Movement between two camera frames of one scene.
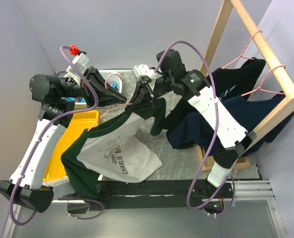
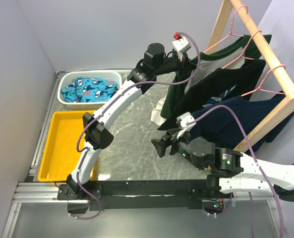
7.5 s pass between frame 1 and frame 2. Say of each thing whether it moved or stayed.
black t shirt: stayed
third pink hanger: stayed
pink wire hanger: moved
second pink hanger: stayed
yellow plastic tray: stayed
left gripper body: moved
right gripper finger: moved
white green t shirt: moved
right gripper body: moved
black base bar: stayed
